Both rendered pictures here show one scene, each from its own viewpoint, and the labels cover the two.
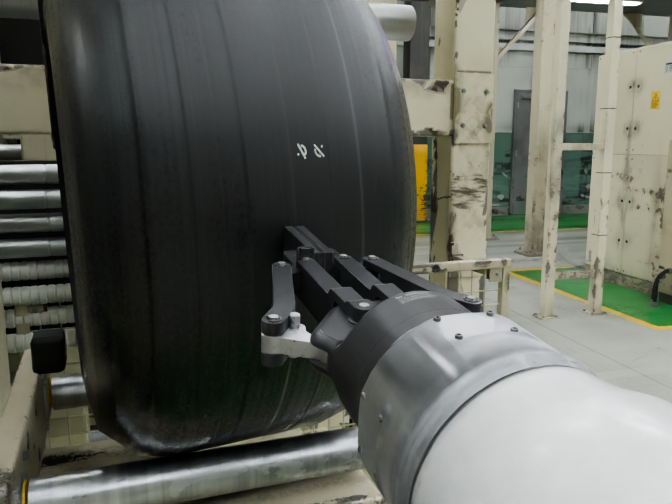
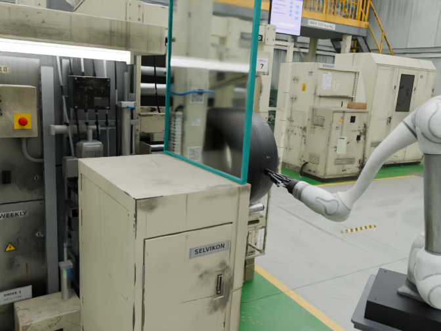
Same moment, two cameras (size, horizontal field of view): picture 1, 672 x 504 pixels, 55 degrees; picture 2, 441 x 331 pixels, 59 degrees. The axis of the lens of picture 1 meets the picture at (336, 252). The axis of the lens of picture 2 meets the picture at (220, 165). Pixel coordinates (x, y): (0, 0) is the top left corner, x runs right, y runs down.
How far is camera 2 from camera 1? 1.59 m
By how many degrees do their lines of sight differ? 16
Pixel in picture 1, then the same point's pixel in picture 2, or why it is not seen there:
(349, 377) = (290, 187)
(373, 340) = (293, 183)
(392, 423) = (298, 190)
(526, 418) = (310, 188)
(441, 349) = (301, 184)
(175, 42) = (252, 142)
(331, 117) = (270, 152)
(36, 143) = (157, 135)
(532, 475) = (311, 190)
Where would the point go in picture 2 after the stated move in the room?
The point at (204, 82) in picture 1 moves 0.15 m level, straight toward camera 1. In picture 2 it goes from (256, 148) to (273, 154)
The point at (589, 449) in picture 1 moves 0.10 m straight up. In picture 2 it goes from (314, 188) to (316, 166)
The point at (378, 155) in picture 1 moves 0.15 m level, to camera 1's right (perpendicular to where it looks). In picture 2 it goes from (275, 157) to (302, 157)
